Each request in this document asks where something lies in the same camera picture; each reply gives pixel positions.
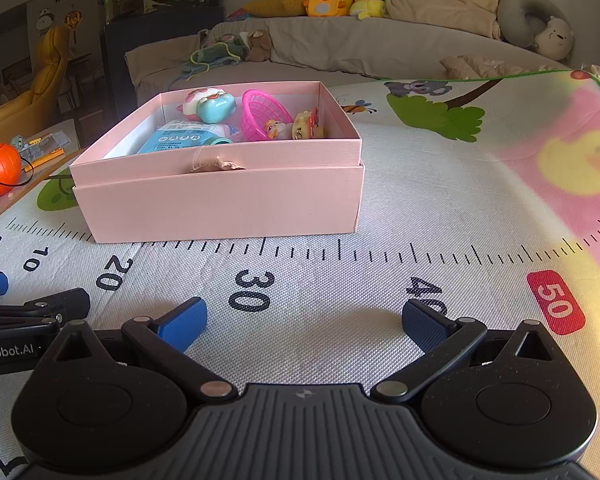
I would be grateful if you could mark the yellow toy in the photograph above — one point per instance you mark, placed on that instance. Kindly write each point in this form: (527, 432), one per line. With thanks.
(307, 124)

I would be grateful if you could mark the orange pumpkin bucket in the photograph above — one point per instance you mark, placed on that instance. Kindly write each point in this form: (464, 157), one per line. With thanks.
(0, 167)

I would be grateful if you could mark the green knitted cloth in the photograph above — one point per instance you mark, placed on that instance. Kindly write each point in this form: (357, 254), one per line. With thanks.
(220, 50)

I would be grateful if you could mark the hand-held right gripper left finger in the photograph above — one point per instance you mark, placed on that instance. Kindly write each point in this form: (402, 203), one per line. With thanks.
(182, 322)

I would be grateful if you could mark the blue wipes packet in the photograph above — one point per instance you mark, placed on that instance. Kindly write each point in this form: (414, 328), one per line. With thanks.
(185, 139)

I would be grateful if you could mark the yellow pillow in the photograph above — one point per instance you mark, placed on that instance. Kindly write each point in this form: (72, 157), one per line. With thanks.
(275, 6)

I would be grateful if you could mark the pink cardboard box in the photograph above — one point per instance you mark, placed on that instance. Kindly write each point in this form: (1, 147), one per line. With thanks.
(220, 200)

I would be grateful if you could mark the grey sofa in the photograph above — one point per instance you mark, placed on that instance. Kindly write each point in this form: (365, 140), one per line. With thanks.
(340, 45)

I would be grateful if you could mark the yellow armchair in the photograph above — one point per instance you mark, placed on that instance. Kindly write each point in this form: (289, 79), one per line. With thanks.
(40, 85)

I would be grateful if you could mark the printed play mat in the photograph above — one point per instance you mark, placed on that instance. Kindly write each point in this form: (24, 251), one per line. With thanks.
(330, 280)

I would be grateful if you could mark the pink plastic basket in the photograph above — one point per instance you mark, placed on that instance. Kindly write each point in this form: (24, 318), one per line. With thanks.
(256, 112)

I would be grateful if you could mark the clear plastic packet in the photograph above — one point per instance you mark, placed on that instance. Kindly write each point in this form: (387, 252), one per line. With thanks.
(40, 142)

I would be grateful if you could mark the grey neck pillow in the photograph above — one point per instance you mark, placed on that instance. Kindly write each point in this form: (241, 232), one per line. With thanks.
(517, 15)

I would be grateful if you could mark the white bear plush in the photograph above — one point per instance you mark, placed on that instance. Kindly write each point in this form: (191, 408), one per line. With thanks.
(555, 37)

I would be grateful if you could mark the brown bunny plush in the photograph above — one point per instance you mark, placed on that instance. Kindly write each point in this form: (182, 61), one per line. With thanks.
(259, 46)

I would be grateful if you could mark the small figure toy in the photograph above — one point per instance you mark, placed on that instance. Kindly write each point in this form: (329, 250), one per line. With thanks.
(277, 129)

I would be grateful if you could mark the pink blue egg toy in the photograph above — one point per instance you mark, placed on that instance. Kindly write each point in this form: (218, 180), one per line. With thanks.
(212, 105)

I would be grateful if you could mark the beige blanket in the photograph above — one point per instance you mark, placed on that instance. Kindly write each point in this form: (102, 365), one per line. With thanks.
(445, 7)

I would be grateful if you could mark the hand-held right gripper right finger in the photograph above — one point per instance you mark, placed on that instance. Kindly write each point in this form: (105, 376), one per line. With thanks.
(422, 320)

